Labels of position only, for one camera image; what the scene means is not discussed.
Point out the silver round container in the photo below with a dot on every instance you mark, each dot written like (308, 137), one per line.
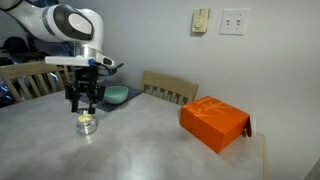
(86, 124)

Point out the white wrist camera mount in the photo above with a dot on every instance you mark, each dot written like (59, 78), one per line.
(78, 60)

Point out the beige wall thermostat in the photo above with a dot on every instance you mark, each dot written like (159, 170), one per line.
(200, 20)

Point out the orange cardboard box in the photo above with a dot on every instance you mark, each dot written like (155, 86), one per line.
(215, 123)

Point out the dark blue placemat cloth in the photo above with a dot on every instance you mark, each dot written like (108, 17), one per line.
(110, 107)

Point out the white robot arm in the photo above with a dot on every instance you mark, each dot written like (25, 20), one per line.
(64, 23)

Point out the white double light switch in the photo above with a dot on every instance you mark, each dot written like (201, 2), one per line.
(234, 21)

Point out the wooden chair at table end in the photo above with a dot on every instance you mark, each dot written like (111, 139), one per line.
(31, 80)

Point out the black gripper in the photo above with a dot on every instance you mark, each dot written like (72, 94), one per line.
(85, 83)

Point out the wooden chair by wall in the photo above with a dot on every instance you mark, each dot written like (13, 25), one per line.
(168, 87)

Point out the mint green bowl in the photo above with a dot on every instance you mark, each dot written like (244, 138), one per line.
(115, 94)

